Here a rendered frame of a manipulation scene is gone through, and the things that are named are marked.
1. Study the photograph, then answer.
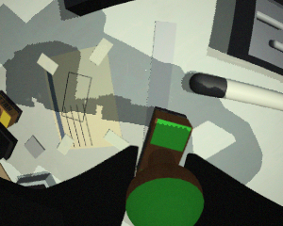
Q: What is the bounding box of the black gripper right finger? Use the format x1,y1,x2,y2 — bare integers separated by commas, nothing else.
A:
184,153,283,226

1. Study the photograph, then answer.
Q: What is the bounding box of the yellow and brown rubber stamp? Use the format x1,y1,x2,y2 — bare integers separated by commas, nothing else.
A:
0,90,22,128

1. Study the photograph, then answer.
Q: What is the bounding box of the black rectangular block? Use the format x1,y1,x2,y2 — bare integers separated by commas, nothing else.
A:
0,122,18,161

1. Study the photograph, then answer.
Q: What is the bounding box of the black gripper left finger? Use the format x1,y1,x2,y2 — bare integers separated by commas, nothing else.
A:
0,146,139,226

